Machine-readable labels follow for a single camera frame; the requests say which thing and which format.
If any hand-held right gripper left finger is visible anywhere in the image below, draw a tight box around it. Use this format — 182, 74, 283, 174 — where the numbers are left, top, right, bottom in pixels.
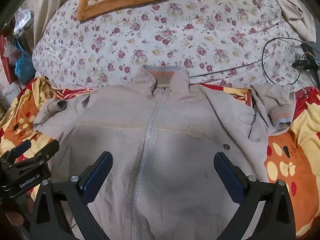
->
29, 151, 113, 240

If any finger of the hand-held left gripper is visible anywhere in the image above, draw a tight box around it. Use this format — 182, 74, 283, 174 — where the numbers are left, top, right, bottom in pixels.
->
5, 139, 32, 159
24, 139, 60, 167

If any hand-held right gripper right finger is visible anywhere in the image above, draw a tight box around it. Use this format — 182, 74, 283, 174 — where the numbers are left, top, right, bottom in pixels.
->
214, 152, 297, 240

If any beige zip jacket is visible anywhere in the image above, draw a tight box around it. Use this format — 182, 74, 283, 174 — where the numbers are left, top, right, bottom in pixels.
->
32, 64, 297, 240

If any orange red yellow bed sheet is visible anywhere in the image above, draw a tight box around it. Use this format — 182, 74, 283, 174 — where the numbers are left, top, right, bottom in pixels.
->
0, 76, 320, 230

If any blue plastic bag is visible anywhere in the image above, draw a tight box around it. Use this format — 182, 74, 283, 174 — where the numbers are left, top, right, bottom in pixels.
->
14, 40, 35, 84

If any red board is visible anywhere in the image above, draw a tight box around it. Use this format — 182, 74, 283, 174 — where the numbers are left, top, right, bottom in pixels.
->
0, 34, 18, 84

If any clear plastic bag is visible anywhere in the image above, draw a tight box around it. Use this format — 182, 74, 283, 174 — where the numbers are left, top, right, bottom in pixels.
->
12, 7, 33, 36

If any black device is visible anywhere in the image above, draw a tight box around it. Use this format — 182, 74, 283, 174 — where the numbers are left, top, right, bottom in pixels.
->
292, 42, 320, 85

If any beige curtain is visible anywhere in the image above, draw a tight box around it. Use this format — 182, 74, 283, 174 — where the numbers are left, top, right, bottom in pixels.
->
15, 0, 83, 53

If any white floral quilt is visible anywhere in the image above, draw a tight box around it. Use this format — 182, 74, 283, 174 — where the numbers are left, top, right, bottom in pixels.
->
32, 0, 317, 92

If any beige cloth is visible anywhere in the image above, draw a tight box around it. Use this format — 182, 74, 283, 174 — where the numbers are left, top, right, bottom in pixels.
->
257, 0, 317, 43

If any black cable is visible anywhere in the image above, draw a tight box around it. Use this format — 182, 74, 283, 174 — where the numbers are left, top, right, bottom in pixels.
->
187, 37, 310, 86

